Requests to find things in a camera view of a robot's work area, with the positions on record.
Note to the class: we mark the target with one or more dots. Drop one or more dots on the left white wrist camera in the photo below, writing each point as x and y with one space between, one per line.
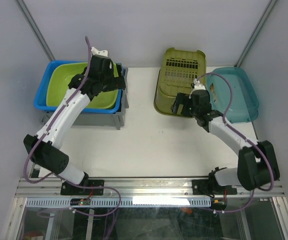
95 51

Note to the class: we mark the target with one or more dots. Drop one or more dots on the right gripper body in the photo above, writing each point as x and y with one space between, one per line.
190 110

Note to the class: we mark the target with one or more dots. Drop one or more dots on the olive slotted basket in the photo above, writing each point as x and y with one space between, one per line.
177 73

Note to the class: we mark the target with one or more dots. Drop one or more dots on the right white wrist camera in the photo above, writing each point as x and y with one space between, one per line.
197 85

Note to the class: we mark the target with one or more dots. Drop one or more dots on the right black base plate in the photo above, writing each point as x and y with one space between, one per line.
200 186

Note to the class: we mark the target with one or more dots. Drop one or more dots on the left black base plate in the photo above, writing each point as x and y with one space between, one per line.
70 190

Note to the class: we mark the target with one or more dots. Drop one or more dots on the aluminium mounting rail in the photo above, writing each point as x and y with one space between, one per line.
137 186

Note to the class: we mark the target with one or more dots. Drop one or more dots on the teal translucent container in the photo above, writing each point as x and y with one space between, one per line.
233 82

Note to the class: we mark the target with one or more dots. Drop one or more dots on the grey plastic crate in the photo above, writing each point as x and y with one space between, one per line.
116 119

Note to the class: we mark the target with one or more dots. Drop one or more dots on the blue plastic tub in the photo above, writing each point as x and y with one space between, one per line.
54 85

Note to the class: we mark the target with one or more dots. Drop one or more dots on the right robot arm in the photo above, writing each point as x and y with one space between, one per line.
256 160

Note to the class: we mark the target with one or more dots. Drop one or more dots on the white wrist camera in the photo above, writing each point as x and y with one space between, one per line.
95 51
197 85

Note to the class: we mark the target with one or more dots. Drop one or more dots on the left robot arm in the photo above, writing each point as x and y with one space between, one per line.
44 148

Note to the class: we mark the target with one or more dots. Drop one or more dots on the white slotted cable duct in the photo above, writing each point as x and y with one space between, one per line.
124 202

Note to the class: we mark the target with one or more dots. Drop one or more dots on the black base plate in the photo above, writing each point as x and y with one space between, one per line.
200 186
70 190

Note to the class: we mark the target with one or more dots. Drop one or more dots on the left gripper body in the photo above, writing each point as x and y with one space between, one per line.
111 83

